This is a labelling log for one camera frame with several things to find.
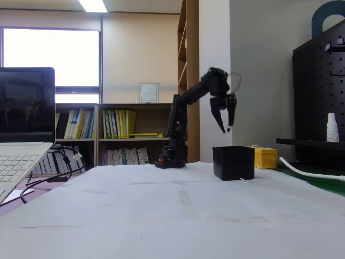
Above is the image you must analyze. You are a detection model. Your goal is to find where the white power strip cable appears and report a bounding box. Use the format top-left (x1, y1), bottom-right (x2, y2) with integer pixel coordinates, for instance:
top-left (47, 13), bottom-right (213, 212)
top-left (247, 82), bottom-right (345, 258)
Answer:
top-left (279, 156), bottom-right (345, 182)

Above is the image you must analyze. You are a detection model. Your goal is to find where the green table mat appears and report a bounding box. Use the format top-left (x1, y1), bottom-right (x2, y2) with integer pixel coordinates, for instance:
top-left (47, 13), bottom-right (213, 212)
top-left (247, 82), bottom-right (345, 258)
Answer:
top-left (274, 164), bottom-right (345, 198)

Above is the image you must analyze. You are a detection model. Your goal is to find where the red servo wire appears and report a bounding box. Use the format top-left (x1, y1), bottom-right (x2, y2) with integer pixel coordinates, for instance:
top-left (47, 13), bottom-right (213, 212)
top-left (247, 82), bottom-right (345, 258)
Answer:
top-left (228, 71), bottom-right (243, 95)

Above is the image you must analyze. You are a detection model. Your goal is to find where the rectangular ceiling light panel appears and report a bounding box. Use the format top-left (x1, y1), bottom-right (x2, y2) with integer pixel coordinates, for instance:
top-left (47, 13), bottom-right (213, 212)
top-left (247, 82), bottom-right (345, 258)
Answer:
top-left (78, 0), bottom-right (108, 13)

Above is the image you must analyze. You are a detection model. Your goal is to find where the black pegboard stand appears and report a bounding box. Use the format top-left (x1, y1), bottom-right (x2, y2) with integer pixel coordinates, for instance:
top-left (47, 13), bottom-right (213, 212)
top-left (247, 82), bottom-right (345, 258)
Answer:
top-left (276, 18), bottom-right (345, 170)

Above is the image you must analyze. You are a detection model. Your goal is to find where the small white dropper bottle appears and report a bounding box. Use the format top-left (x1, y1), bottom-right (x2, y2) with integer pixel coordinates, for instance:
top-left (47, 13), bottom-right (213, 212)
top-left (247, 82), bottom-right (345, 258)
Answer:
top-left (326, 112), bottom-right (340, 143)

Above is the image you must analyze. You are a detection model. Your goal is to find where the taped white paper table cover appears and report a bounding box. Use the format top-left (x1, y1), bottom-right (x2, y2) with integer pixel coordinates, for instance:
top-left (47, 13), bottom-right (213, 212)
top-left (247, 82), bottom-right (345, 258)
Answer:
top-left (0, 161), bottom-right (345, 259)

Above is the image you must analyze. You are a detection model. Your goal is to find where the black square container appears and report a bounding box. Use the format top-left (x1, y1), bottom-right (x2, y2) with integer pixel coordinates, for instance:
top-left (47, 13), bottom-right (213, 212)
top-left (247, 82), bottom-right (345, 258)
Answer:
top-left (212, 146), bottom-right (256, 181)

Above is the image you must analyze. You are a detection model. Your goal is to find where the teal arch-shaped board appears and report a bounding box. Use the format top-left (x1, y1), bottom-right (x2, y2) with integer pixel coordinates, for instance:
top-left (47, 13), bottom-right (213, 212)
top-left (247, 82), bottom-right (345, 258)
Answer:
top-left (311, 0), bottom-right (345, 39)

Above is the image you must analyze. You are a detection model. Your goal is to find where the black laptop cable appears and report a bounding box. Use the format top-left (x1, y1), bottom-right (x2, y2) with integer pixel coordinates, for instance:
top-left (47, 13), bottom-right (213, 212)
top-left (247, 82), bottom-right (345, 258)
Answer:
top-left (20, 144), bottom-right (87, 205)

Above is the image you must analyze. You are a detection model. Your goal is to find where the white laptop with dark screen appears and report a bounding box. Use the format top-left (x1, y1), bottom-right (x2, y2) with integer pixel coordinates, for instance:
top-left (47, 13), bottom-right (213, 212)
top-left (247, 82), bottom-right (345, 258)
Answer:
top-left (0, 66), bottom-right (56, 206)

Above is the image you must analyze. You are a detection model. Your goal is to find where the window with dark frame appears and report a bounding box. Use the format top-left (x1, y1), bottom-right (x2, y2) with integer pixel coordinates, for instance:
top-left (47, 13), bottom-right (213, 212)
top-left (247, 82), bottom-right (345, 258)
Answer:
top-left (0, 26), bottom-right (104, 105)

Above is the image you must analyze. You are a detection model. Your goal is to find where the wide low wooden bookshelf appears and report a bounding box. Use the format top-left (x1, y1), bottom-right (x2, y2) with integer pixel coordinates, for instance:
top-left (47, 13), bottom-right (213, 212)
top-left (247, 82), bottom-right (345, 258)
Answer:
top-left (95, 103), bottom-right (175, 167)

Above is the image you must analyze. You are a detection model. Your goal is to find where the narrow low wooden bookshelf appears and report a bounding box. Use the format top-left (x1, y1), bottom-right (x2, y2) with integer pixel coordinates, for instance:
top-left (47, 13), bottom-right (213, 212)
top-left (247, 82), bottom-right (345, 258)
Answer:
top-left (55, 103), bottom-right (98, 174)

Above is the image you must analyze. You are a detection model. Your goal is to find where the framed white certificate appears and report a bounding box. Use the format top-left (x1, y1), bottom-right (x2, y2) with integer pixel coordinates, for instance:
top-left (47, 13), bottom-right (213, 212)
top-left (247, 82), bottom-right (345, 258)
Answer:
top-left (139, 83), bottom-right (160, 104)

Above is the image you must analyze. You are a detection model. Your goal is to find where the tall wooden bookshelf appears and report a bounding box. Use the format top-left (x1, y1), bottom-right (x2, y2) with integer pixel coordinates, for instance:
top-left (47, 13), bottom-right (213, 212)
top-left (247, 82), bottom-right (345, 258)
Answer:
top-left (177, 0), bottom-right (201, 164)

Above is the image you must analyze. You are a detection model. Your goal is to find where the yellow cardboard box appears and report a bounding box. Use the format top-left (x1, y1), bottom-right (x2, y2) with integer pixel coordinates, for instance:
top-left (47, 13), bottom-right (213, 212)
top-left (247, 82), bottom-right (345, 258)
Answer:
top-left (247, 145), bottom-right (278, 170)

